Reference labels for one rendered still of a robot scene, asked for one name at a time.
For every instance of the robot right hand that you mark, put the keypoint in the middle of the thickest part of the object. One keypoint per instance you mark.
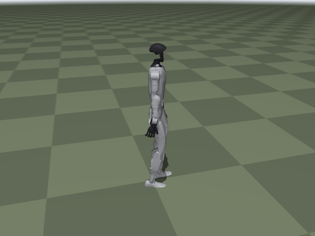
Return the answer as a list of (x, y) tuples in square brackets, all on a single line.
[(152, 130)]

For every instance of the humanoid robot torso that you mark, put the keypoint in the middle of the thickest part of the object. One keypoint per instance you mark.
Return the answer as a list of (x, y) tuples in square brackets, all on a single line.
[(161, 86)]

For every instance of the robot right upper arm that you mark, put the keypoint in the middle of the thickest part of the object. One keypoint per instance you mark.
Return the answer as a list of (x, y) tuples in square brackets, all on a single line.
[(154, 78)]

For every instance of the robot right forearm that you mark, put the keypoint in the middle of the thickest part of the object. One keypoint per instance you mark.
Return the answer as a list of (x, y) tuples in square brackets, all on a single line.
[(155, 109)]

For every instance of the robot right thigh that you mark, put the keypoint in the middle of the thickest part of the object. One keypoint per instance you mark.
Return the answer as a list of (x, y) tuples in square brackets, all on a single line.
[(160, 138)]

